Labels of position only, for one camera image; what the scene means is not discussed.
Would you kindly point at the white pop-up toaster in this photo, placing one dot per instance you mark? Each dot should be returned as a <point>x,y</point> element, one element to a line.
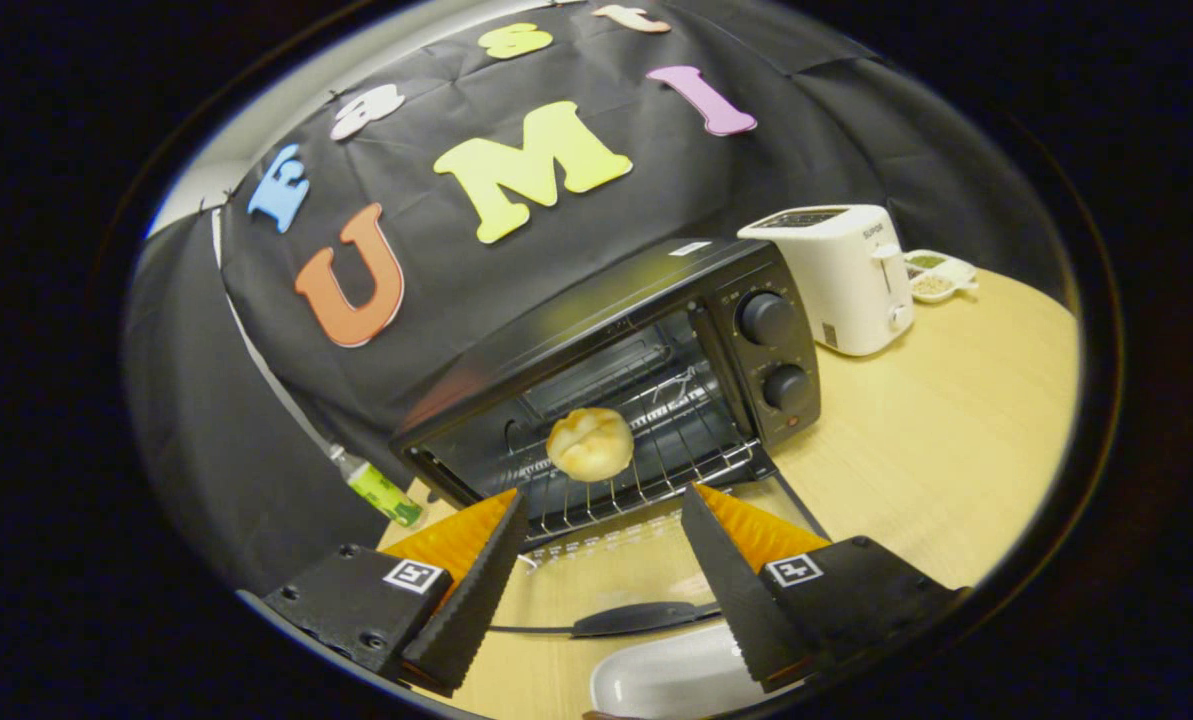
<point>846,290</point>

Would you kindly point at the black toaster oven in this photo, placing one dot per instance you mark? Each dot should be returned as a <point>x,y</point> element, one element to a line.
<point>596,310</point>

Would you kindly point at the white square plate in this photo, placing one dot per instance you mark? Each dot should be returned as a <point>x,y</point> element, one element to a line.
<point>666,680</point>

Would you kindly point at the golden bread roll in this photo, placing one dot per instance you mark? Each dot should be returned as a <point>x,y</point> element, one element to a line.
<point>589,443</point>

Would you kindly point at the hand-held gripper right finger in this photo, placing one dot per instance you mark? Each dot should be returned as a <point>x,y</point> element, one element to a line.
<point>731,590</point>

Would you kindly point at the white divided snack dish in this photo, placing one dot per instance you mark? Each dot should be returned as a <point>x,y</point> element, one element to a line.
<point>941,280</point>

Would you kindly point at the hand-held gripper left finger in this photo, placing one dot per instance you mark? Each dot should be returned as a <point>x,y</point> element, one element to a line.
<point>481,590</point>

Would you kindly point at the green label drink bottle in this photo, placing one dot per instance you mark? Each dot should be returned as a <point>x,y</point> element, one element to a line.
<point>381,492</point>

